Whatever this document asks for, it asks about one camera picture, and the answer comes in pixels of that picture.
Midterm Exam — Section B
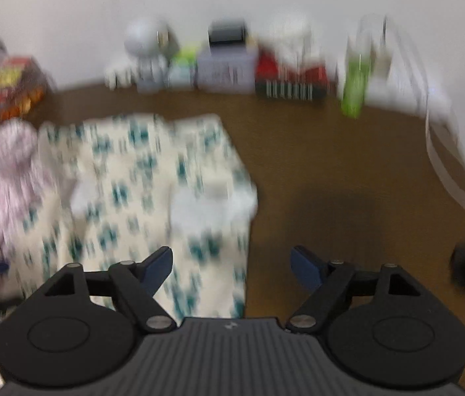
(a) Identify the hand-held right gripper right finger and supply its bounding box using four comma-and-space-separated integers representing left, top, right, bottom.
285, 245, 423, 335

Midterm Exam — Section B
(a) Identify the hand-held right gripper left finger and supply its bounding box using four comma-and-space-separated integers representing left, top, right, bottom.
43, 247, 177, 335

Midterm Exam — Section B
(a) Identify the cream green floral cloth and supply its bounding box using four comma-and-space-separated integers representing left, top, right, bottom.
10, 113, 259, 319

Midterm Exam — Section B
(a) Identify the red and dark tissue box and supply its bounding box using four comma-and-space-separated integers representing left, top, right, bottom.
255, 49, 331, 102

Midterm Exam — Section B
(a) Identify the clear plastic snack bag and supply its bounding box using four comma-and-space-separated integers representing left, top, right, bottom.
0, 55, 48, 121

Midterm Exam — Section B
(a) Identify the small white plastic holder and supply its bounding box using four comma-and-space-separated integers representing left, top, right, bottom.
104, 63, 135, 90

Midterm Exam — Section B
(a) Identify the green spray bottle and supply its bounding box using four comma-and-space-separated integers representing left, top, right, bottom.
339, 16, 372, 118

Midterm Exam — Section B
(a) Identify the small green white bottle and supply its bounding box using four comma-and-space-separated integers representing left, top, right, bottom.
168, 46, 199, 88

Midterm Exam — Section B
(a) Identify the white power strip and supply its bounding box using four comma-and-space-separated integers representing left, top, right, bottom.
363, 72, 452, 117

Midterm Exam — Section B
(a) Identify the small white box black lid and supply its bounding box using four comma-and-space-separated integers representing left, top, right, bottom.
196, 47, 258, 94

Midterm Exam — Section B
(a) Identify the white charger plug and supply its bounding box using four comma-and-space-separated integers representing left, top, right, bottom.
370, 45, 395, 84

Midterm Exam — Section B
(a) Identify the white robot figurine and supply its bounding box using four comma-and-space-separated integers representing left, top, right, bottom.
123, 17, 180, 95

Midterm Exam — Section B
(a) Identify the crumpled white tissue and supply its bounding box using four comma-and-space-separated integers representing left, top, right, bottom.
264, 13, 315, 66

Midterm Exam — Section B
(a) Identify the white charging cable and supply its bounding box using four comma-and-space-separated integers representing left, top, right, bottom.
382, 14, 465, 227

